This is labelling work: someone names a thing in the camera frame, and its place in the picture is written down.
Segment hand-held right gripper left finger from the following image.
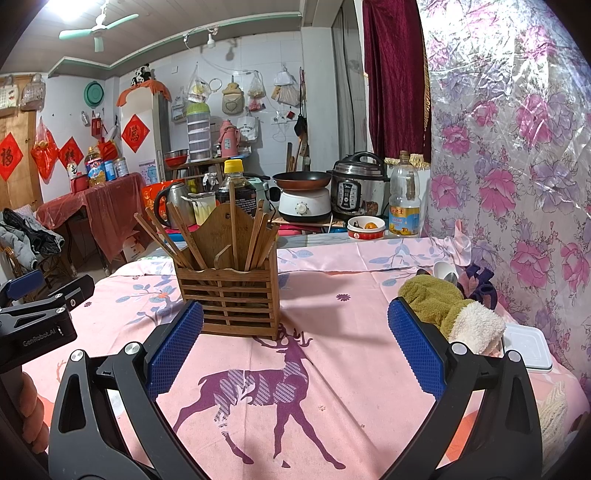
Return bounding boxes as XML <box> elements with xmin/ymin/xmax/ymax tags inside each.
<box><xmin>48</xmin><ymin>300</ymin><xmax>205</xmax><ymax>480</ymax></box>

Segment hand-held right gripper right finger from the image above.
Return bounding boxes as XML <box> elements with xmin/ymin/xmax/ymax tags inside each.
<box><xmin>387</xmin><ymin>296</ymin><xmax>542</xmax><ymax>480</ymax></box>

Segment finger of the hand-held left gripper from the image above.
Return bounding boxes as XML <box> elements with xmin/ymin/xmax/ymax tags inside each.
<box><xmin>0</xmin><ymin>270</ymin><xmax>46</xmax><ymax>305</ymax></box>
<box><xmin>0</xmin><ymin>274</ymin><xmax>95</xmax><ymax>317</ymax></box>

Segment wooden slatted chopstick holder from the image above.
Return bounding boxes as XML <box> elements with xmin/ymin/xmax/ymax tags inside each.
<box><xmin>174</xmin><ymin>203</ymin><xmax>280</xmax><ymax>340</ymax></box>

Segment bunch of wooden chopsticks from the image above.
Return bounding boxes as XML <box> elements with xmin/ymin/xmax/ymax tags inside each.
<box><xmin>134</xmin><ymin>179</ymin><xmax>280</xmax><ymax>271</ymax></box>

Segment person's left hand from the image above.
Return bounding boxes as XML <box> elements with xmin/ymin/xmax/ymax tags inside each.
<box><xmin>21</xmin><ymin>371</ymin><xmax>51</xmax><ymax>456</ymax></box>

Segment dark wicker chair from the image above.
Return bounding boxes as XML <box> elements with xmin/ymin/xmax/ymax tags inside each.
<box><xmin>0</xmin><ymin>244</ymin><xmax>78</xmax><ymax>288</ymax></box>

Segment pile of grey clothes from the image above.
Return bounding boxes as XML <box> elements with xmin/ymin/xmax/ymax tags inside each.
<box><xmin>0</xmin><ymin>208</ymin><xmax>65</xmax><ymax>271</ymax></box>

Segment olive and white fluffy sock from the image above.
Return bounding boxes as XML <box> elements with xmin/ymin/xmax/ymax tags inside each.
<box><xmin>398</xmin><ymin>272</ymin><xmax>507</xmax><ymax>356</ymax></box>

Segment cardboard carton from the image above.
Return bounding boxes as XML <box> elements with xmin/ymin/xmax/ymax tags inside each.
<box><xmin>122</xmin><ymin>231</ymin><xmax>156</xmax><ymax>264</ymax></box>

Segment table with red cloth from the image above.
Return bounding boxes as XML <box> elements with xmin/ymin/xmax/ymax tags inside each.
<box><xmin>36</xmin><ymin>172</ymin><xmax>154</xmax><ymax>274</ymax></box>

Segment wooden door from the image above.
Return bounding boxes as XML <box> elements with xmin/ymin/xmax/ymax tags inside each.
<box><xmin>0</xmin><ymin>111</ymin><xmax>44</xmax><ymax>214</ymax></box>

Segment purple hair scrunchie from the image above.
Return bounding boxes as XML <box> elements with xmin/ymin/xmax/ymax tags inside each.
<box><xmin>457</xmin><ymin>263</ymin><xmax>498</xmax><ymax>308</ymax></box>

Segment pink deer printed bedsheet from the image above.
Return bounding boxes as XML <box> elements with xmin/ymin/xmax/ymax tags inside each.
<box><xmin>21</xmin><ymin>237</ymin><xmax>573</xmax><ymax>480</ymax></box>

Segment white plastic lid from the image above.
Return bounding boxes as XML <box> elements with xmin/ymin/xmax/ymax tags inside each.
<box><xmin>501</xmin><ymin>323</ymin><xmax>554</xmax><ymax>374</ymax></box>

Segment pink cloth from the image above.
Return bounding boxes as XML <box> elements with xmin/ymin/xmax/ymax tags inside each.
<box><xmin>445</xmin><ymin>219</ymin><xmax>474</xmax><ymax>268</ymax></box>

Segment yellow oil jug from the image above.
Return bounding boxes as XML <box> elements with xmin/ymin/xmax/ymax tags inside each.
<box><xmin>85</xmin><ymin>147</ymin><xmax>107</xmax><ymax>186</ymax></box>

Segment large red diamond door paper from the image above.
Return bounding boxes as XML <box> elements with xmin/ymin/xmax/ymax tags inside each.
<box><xmin>0</xmin><ymin>133</ymin><xmax>25</xmax><ymax>182</ymax></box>

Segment blue tin cans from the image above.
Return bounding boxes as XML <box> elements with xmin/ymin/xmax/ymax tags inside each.
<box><xmin>104</xmin><ymin>157</ymin><xmax>129</xmax><ymax>181</ymax></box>

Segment red and white bowl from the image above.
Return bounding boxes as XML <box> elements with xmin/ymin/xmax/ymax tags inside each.
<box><xmin>346</xmin><ymin>216</ymin><xmax>386</xmax><ymax>241</ymax></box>

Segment stainless steel kettle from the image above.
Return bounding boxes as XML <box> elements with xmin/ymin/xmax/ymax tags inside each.
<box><xmin>154</xmin><ymin>181</ymin><xmax>197</xmax><ymax>230</ymax></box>

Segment red plastic bag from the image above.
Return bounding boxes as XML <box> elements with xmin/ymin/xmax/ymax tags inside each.
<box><xmin>31</xmin><ymin>117</ymin><xmax>61</xmax><ymax>181</ymax></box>

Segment cream plastic tub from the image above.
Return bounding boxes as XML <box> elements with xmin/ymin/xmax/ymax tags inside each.
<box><xmin>187</xmin><ymin>191</ymin><xmax>218</xmax><ymax>227</ymax></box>

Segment white refrigerator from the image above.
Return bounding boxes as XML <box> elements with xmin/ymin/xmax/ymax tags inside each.
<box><xmin>117</xmin><ymin>88</ymin><xmax>171</xmax><ymax>186</ymax></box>

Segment clear cooking oil bottle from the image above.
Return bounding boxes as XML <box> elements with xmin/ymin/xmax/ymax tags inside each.
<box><xmin>388</xmin><ymin>150</ymin><xmax>422</xmax><ymax>239</ymax></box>

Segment cream knitted cloth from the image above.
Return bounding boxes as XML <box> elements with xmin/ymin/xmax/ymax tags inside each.
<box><xmin>538</xmin><ymin>381</ymin><xmax>570</xmax><ymax>467</ymax></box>

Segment red diamond paper on refrigerator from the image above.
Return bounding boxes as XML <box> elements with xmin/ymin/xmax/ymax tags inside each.
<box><xmin>121</xmin><ymin>114</ymin><xmax>151</xmax><ymax>153</ymax></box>

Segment dark soy sauce bottle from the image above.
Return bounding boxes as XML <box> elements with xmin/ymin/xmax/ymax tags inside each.
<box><xmin>216</xmin><ymin>159</ymin><xmax>257</xmax><ymax>219</ymax></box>

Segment black silver pressure cooker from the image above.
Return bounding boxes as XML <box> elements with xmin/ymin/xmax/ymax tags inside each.
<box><xmin>330</xmin><ymin>151</ymin><xmax>391</xmax><ymax>221</ymax></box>

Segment pale green rice cooker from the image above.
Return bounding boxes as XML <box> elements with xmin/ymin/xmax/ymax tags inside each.
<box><xmin>252</xmin><ymin>174</ymin><xmax>279</xmax><ymax>217</ymax></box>

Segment white electric cooker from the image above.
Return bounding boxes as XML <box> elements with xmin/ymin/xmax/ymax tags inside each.
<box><xmin>278</xmin><ymin>187</ymin><xmax>332</xmax><ymax>225</ymax></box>

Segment teal plastic basin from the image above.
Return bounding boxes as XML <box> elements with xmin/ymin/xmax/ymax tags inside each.
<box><xmin>84</xmin><ymin>81</ymin><xmax>106</xmax><ymax>110</ymax></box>

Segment green stacked food container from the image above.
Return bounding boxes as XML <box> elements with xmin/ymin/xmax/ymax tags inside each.
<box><xmin>186</xmin><ymin>102</ymin><xmax>212</xmax><ymax>162</ymax></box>

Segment copper frying pan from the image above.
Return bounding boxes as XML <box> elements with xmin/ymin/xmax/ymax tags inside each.
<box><xmin>272</xmin><ymin>171</ymin><xmax>332</xmax><ymax>191</ymax></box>

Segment pink thermos jug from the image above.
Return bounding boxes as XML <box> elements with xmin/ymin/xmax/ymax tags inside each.
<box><xmin>219</xmin><ymin>119</ymin><xmax>241</xmax><ymax>160</ymax></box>

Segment orange cloth cover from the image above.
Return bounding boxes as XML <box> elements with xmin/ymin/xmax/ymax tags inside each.
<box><xmin>115</xmin><ymin>79</ymin><xmax>172</xmax><ymax>107</ymax></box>

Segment floral plastic covered panel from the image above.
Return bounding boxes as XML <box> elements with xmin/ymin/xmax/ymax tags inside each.
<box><xmin>416</xmin><ymin>0</ymin><xmax>591</xmax><ymax>384</ymax></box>

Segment white tote bag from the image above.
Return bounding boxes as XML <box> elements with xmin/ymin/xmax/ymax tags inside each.
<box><xmin>236</xmin><ymin>113</ymin><xmax>260</xmax><ymax>144</ymax></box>

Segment beige hanging bag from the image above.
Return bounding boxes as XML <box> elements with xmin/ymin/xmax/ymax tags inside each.
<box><xmin>221</xmin><ymin>76</ymin><xmax>245</xmax><ymax>116</ymax></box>

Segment teal ceiling fan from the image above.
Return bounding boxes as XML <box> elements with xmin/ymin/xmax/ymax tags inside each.
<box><xmin>59</xmin><ymin>2</ymin><xmax>139</xmax><ymax>52</ymax></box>

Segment dark red curtain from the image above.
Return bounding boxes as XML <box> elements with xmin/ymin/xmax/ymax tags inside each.
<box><xmin>361</xmin><ymin>0</ymin><xmax>433</xmax><ymax>163</ymax></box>

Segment small red diamond wall paper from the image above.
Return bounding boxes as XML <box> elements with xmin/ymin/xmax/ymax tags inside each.
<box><xmin>59</xmin><ymin>136</ymin><xmax>84</xmax><ymax>172</ymax></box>

